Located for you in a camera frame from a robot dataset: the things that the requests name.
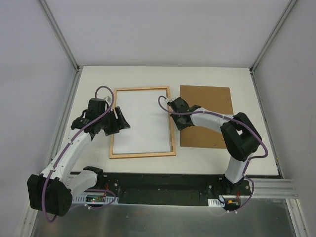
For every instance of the wooden picture frame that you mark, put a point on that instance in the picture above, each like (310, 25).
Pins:
(172, 128)

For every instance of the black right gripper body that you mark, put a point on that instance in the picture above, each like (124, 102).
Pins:
(178, 114)

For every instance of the left aluminium corner post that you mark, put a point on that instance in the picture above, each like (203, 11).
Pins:
(58, 33)

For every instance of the brown backing board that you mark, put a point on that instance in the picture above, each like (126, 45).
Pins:
(216, 99)

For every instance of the aluminium corner post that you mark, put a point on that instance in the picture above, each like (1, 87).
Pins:
(58, 33)
(273, 34)

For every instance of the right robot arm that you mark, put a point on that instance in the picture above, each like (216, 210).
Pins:
(240, 136)

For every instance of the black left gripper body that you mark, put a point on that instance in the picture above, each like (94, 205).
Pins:
(114, 121)

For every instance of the left white cable duct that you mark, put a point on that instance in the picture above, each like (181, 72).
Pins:
(95, 199)

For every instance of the white cable duct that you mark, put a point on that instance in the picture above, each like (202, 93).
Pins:
(216, 203)
(95, 199)

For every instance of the right aluminium corner post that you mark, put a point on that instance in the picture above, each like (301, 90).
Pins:
(273, 34)

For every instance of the aluminium front rail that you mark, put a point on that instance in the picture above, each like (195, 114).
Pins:
(271, 188)

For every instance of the white photo paper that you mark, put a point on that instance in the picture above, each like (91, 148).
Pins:
(140, 121)

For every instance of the right white cable duct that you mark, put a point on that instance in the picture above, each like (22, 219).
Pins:
(216, 203)

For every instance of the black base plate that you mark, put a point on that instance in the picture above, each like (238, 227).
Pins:
(170, 189)

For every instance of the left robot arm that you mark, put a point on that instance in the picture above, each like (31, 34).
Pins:
(52, 191)

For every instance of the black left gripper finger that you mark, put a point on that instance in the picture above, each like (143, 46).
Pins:
(121, 121)
(110, 132)

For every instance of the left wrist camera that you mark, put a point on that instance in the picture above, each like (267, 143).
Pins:
(108, 99)

